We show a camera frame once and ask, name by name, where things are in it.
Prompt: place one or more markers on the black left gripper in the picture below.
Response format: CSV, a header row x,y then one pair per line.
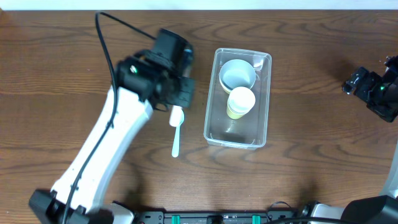
x,y
188,88

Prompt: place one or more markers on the light blue plastic spoon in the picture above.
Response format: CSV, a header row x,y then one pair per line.
x,y
176,144

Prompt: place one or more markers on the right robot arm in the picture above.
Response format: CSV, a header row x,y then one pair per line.
x,y
380,209

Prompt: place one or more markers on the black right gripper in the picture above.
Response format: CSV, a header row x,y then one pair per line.
x,y
366,93

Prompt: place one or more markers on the white plastic fork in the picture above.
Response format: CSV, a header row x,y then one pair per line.
x,y
176,116

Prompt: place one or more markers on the grey-blue plastic bowl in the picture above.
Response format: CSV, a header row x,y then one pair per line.
x,y
236,73

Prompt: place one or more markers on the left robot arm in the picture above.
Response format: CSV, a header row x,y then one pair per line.
x,y
78,196

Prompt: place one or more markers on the yellow plastic bowl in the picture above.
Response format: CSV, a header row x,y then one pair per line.
x,y
227,90

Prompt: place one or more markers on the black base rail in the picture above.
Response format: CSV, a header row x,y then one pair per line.
x,y
159,217

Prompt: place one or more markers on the yellow plastic cup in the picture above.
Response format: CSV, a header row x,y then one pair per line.
x,y
234,114

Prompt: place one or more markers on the white plastic cup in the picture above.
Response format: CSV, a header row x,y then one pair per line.
x,y
241,100

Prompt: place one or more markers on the clear plastic container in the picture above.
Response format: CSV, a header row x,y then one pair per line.
x,y
250,131

